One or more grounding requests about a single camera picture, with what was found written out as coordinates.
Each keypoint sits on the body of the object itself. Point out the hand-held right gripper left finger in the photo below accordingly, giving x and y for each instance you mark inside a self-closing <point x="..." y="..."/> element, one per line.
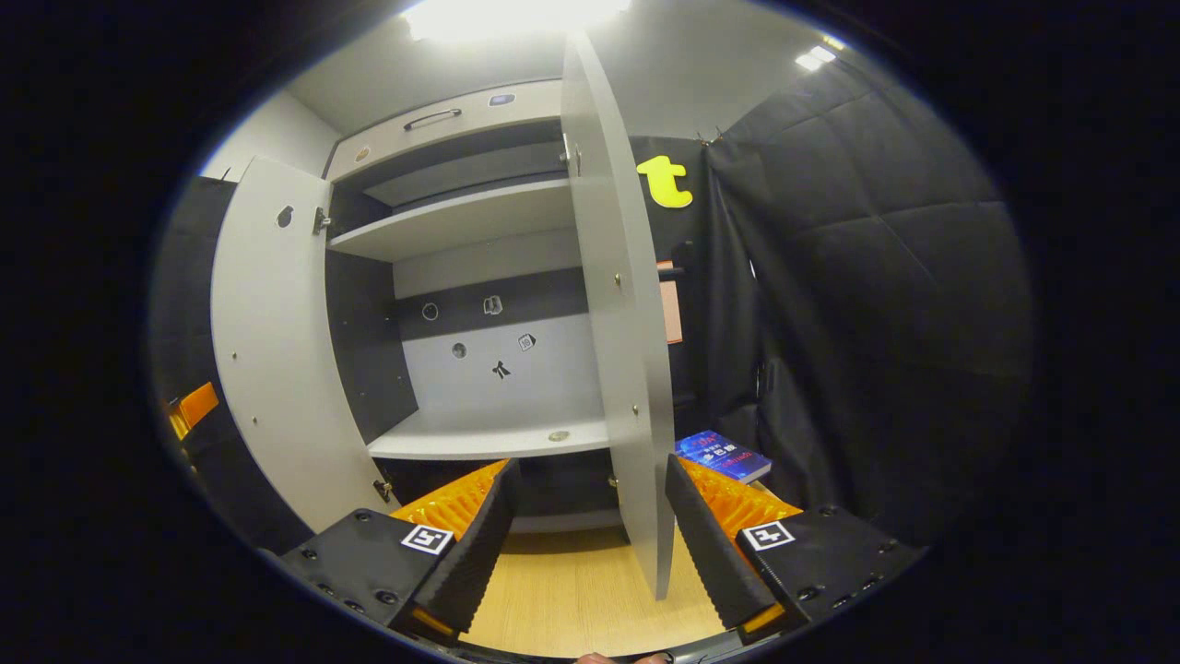
<point x="475" y="553"/>

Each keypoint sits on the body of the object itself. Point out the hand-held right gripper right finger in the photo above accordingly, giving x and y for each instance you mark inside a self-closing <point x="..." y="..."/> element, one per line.
<point x="705" y="553"/>

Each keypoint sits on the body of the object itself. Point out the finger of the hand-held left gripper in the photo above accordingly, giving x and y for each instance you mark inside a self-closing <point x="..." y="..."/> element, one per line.
<point x="194" y="406"/>

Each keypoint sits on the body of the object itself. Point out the grey shoe cabinet door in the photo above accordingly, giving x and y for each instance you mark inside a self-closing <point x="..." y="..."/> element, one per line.
<point x="627" y="350"/>
<point x="277" y="369"/>

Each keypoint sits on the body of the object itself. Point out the grey double-door shoe cabinet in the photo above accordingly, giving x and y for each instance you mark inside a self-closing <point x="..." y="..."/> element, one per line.
<point x="479" y="231"/>

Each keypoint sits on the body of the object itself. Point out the metal door hinge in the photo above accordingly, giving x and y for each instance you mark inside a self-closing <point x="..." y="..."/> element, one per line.
<point x="321" y="221"/>
<point x="572" y="157"/>
<point x="383" y="491"/>

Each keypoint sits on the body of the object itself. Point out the grey cabinet drawer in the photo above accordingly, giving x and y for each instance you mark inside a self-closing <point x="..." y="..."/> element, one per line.
<point x="461" y="124"/>

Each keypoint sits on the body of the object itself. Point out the blue book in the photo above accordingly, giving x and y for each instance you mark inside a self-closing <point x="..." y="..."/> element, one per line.
<point x="724" y="455"/>

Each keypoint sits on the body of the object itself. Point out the black backdrop cloth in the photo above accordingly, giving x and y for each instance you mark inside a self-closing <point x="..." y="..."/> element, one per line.
<point x="876" y="304"/>

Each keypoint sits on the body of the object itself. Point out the long ceiling light panel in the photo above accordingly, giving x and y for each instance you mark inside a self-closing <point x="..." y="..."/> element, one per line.
<point x="516" y="17"/>

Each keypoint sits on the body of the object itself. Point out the small ceiling light panel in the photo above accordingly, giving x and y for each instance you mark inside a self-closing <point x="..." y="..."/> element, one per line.
<point x="816" y="55"/>

